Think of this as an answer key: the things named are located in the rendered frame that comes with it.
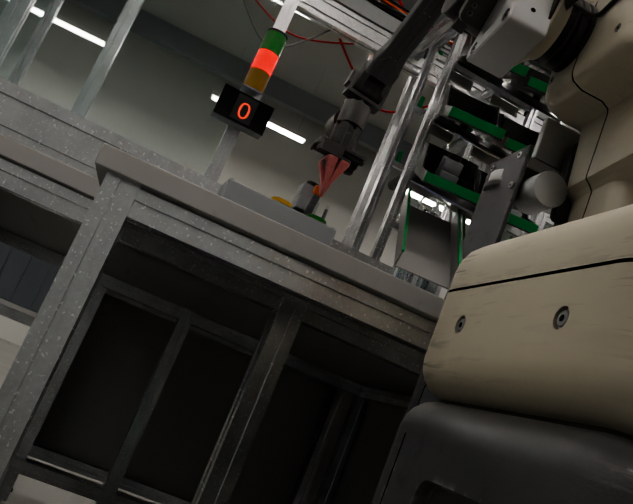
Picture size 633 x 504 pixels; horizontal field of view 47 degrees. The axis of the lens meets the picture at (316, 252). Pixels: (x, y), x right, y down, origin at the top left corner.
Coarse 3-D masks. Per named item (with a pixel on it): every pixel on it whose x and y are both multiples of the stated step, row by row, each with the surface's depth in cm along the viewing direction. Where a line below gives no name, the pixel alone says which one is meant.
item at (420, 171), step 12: (432, 144) 179; (420, 156) 170; (432, 156) 180; (420, 168) 163; (432, 168) 180; (468, 168) 176; (432, 180) 153; (444, 180) 153; (468, 180) 170; (456, 192) 154; (468, 192) 154
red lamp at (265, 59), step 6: (264, 48) 163; (258, 54) 163; (264, 54) 163; (270, 54) 163; (258, 60) 162; (264, 60) 162; (270, 60) 163; (276, 60) 164; (252, 66) 163; (258, 66) 162; (264, 66) 162; (270, 66) 163; (270, 72) 163
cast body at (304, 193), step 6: (300, 186) 153; (306, 186) 150; (312, 186) 151; (300, 192) 150; (306, 192) 150; (294, 198) 153; (300, 198) 148; (306, 198) 149; (294, 204) 150; (300, 204) 148; (306, 204) 149; (318, 204) 150; (300, 210) 150
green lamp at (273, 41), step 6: (270, 30) 164; (270, 36) 164; (276, 36) 164; (282, 36) 164; (264, 42) 164; (270, 42) 163; (276, 42) 164; (282, 42) 165; (270, 48) 163; (276, 48) 164; (282, 48) 165; (276, 54) 164
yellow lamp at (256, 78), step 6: (252, 72) 162; (258, 72) 162; (264, 72) 162; (246, 78) 162; (252, 78) 161; (258, 78) 161; (264, 78) 162; (246, 84) 161; (252, 84) 161; (258, 84) 161; (264, 84) 162; (258, 90) 161
